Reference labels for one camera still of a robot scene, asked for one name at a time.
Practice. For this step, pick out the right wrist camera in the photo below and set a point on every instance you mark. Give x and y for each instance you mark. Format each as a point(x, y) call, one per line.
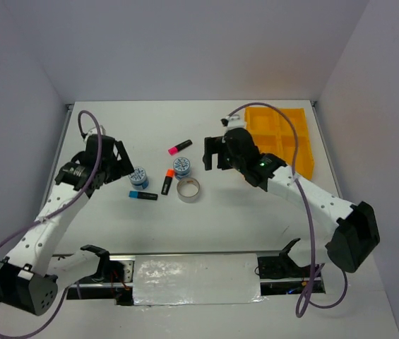
point(233, 122)

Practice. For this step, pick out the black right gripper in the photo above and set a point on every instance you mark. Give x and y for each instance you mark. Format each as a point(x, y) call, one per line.
point(212, 145)

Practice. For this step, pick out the pink highlighter marker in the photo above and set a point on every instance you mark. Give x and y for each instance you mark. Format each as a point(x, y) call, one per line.
point(179, 147)

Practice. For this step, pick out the right table aluminium rail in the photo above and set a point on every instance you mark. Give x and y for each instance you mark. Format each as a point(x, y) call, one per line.
point(326, 146)

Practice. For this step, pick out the orange highlighter marker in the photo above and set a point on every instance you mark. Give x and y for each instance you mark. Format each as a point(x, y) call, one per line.
point(167, 182)

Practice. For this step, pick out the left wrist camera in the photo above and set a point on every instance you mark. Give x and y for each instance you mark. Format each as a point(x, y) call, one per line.
point(94, 130)

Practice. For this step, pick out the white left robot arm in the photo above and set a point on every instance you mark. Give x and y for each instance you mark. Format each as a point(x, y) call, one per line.
point(29, 277)

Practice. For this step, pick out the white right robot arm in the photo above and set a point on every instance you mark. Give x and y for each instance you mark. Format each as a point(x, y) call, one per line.
point(353, 228)

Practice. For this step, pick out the blue paint jar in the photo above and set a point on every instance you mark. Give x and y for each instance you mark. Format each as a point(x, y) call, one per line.
point(139, 178)
point(181, 167)

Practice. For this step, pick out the yellow compartment tray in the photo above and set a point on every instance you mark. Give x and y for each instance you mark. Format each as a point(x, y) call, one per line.
point(272, 134)

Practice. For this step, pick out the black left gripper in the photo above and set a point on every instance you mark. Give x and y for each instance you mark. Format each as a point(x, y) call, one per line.
point(126, 164)

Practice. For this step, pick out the blue highlighter marker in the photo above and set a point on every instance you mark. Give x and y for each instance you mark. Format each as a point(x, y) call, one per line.
point(143, 195)

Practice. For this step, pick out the table aluminium rail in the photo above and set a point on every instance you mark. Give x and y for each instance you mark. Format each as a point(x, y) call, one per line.
point(326, 146)
point(67, 118)

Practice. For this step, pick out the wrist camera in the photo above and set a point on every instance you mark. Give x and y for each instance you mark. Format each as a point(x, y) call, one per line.
point(233, 122)
point(94, 130)

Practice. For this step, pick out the left table aluminium rail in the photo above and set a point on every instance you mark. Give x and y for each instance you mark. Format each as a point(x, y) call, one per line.
point(67, 118)

